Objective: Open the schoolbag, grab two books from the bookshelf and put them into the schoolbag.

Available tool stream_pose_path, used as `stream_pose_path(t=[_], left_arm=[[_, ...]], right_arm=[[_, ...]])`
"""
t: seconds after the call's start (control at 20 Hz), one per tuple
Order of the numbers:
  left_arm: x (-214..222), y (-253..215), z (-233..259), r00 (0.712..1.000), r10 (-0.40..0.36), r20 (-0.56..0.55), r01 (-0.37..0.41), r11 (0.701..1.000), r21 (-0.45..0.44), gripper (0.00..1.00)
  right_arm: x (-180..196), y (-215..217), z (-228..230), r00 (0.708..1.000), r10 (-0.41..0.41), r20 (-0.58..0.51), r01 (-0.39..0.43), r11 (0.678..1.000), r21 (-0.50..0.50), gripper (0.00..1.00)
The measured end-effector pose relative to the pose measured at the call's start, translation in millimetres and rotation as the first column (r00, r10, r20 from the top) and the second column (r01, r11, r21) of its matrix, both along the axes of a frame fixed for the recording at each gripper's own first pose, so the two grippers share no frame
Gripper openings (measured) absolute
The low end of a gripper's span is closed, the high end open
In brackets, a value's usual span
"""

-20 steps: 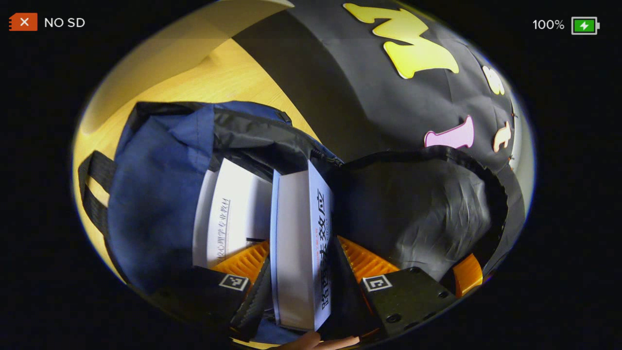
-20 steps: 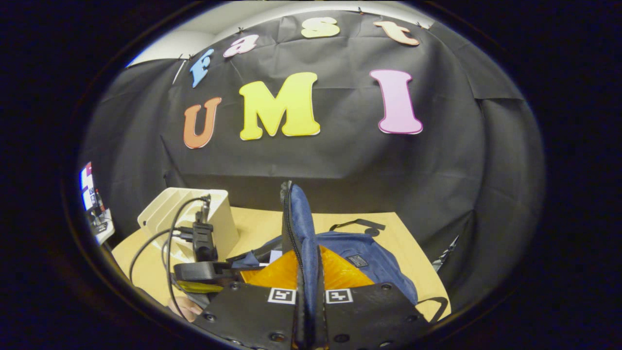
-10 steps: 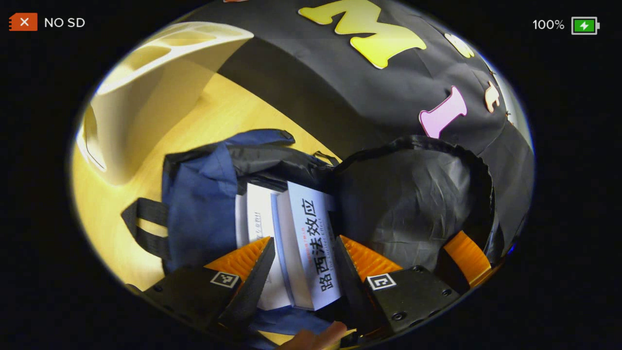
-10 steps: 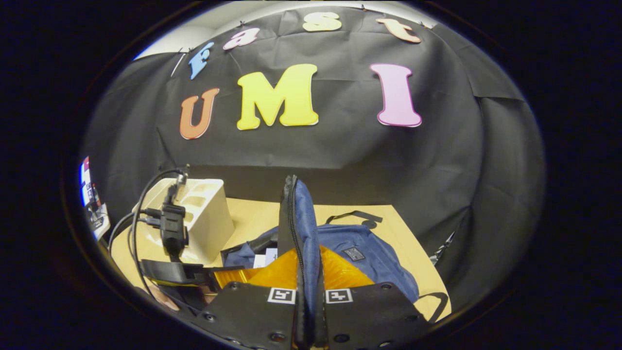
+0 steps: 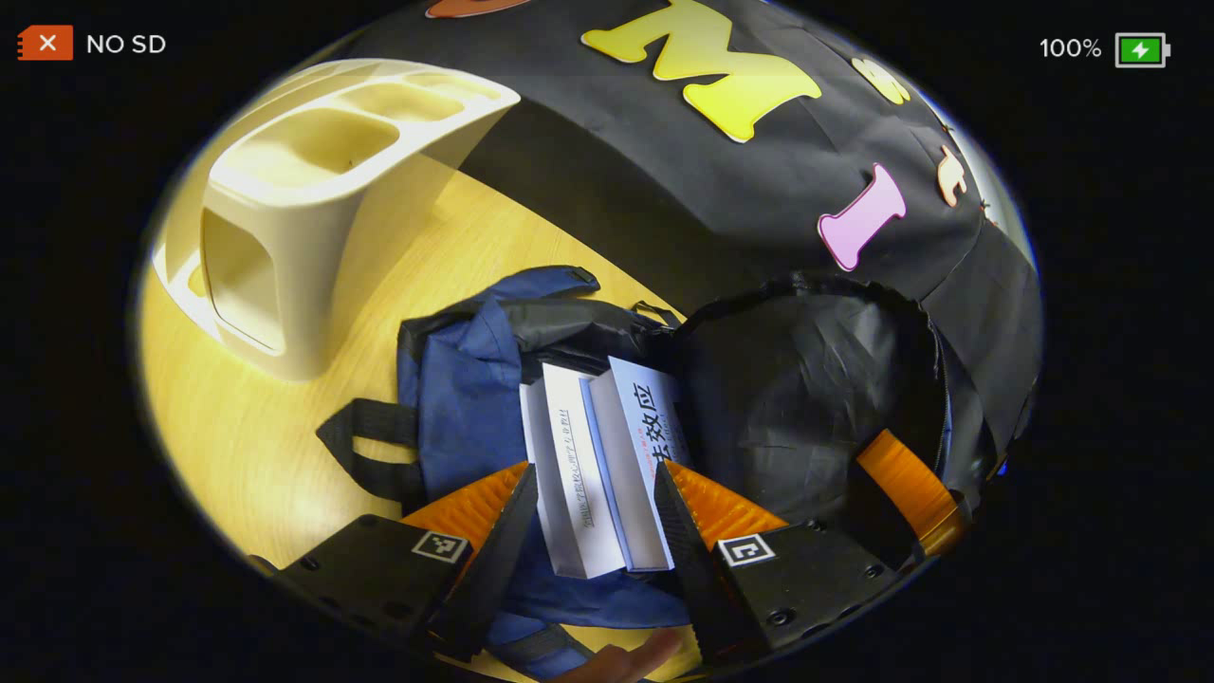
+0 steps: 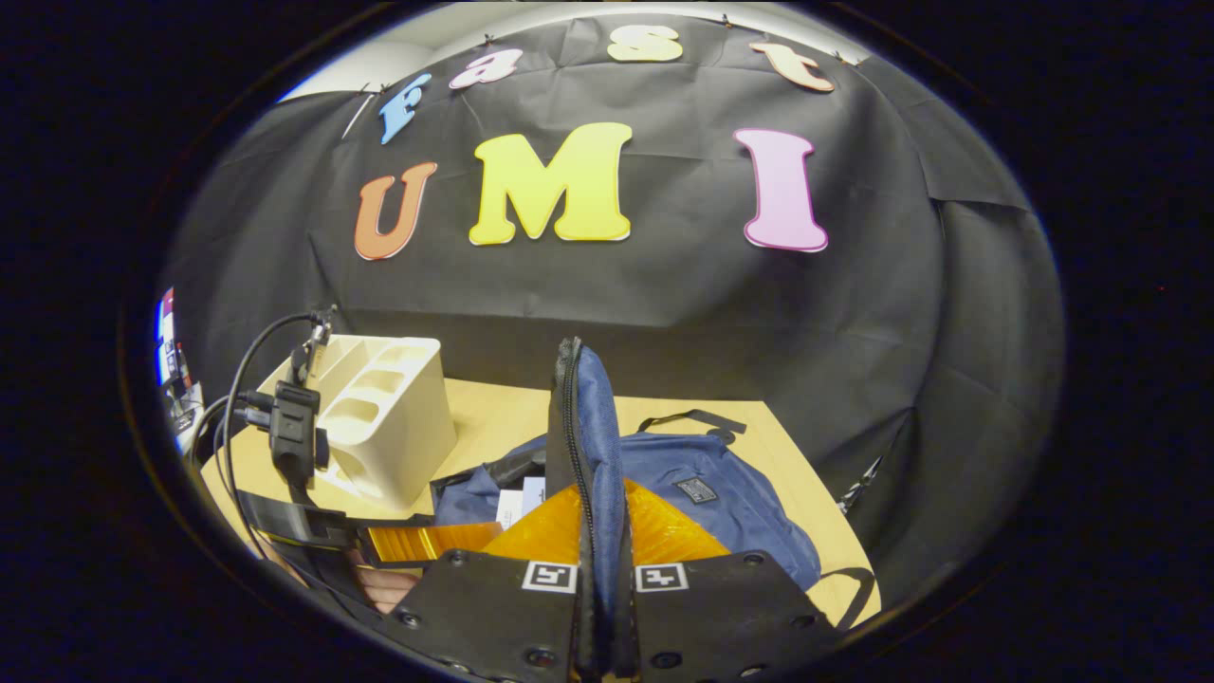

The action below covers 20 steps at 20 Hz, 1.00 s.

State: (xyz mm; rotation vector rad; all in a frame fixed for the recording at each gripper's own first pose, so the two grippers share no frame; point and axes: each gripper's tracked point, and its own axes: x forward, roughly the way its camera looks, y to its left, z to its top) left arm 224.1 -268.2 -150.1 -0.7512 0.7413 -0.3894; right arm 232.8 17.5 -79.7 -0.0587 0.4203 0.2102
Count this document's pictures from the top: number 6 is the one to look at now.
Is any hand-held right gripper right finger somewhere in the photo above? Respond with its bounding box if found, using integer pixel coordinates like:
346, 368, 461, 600
612, 479, 845, 683

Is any white plastic bookshelf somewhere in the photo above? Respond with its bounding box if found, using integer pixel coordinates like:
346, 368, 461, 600
254, 334, 459, 513

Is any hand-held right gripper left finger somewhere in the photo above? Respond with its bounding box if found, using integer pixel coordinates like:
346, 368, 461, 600
384, 479, 594, 683

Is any computer monitor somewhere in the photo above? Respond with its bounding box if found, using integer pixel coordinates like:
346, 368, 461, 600
156, 287, 193, 418

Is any black camera cable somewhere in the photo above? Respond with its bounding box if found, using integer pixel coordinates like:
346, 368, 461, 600
194, 313, 319, 561

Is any blue schoolbag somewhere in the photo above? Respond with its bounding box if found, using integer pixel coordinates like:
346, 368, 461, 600
432, 337, 878, 632

